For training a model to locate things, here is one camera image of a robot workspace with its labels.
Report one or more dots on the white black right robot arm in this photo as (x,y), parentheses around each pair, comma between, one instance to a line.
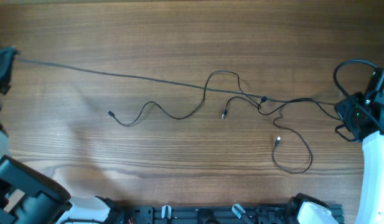
(363,115)

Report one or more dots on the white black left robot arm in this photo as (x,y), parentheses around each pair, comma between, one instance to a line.
(27,196)

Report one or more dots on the black aluminium base frame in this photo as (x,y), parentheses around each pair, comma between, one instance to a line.
(267,213)

